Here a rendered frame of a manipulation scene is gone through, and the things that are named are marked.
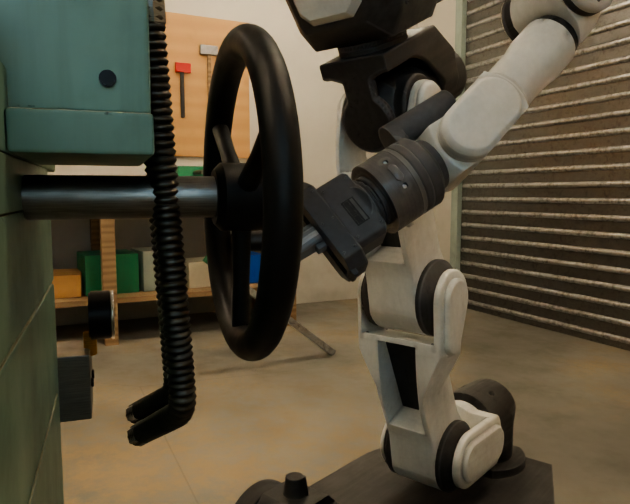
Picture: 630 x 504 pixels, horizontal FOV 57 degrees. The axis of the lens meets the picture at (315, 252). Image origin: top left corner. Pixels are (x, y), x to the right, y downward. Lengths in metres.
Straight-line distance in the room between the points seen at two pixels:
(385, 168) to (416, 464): 0.75
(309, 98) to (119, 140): 3.91
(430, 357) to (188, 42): 3.27
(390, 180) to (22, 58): 0.36
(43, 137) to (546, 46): 0.58
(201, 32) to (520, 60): 3.45
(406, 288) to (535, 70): 0.45
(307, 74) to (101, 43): 3.91
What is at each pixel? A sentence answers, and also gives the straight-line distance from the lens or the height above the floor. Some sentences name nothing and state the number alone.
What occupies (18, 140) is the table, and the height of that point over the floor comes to 0.85.
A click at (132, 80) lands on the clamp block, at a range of 0.46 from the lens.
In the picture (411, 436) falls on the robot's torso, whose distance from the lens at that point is 1.22.
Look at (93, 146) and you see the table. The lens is 0.43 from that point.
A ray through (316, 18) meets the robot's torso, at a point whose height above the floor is 1.08.
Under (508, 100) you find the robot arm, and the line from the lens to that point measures 0.71.
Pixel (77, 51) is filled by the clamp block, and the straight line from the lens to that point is 0.46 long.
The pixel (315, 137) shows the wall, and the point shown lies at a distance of 4.31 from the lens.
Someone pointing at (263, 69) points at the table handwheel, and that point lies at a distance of 0.42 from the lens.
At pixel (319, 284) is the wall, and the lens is 4.36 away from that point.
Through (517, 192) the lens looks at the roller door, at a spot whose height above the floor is 0.82.
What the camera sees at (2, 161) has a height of 0.83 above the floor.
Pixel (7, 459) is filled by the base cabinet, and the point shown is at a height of 0.65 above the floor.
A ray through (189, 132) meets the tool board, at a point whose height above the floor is 1.21.
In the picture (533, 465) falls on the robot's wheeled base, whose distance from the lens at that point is 1.56.
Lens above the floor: 0.81
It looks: 6 degrees down
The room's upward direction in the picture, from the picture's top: straight up
